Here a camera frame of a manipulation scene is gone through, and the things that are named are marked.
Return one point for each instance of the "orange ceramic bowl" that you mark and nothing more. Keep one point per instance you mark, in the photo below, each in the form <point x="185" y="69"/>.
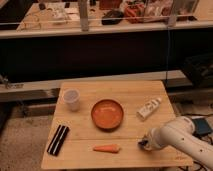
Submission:
<point x="107" y="114"/>

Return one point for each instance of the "black crate at right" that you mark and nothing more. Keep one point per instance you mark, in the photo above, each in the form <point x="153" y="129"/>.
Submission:
<point x="199" y="70"/>

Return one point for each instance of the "white lotion bottle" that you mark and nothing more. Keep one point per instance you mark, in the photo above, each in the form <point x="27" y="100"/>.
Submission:
<point x="149" y="108"/>

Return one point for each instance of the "black bag on shelf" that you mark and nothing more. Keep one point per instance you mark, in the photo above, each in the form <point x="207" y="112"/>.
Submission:
<point x="112" y="17"/>

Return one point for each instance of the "red item on shelf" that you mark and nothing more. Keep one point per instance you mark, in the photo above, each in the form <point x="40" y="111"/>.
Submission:
<point x="134" y="13"/>

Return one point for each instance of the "black striped rectangular block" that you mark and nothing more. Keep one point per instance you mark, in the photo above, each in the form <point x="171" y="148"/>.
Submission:
<point x="57" y="140"/>

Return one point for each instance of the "wooden table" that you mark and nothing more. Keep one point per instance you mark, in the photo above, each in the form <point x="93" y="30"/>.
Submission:
<point x="77" y="150"/>

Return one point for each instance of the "metal post left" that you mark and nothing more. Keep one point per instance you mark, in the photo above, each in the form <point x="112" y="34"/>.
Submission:
<point x="83" y="12"/>

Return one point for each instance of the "metal post right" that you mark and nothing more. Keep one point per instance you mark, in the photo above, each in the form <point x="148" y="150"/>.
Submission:
<point x="173" y="14"/>

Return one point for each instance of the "grey metal rail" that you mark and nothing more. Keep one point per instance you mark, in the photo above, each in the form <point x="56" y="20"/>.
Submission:
<point x="50" y="88"/>

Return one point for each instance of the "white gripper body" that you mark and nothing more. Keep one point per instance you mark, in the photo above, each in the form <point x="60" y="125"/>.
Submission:
<point x="151" y="137"/>

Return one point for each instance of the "orange carrot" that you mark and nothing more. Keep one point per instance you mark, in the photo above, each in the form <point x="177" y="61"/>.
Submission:
<point x="112" y="148"/>

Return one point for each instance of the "translucent plastic cup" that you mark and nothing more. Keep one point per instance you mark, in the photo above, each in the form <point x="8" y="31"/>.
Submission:
<point x="71" y="99"/>

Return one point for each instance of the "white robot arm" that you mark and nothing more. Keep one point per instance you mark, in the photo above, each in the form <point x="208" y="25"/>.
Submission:
<point x="178" y="133"/>

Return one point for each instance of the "metal post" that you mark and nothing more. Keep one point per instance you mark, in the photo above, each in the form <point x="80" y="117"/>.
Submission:
<point x="83" y="12"/>
<point x="173" y="14"/>

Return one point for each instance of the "black box on floor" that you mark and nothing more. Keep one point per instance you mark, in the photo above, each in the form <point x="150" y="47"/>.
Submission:
<point x="202" y="127"/>

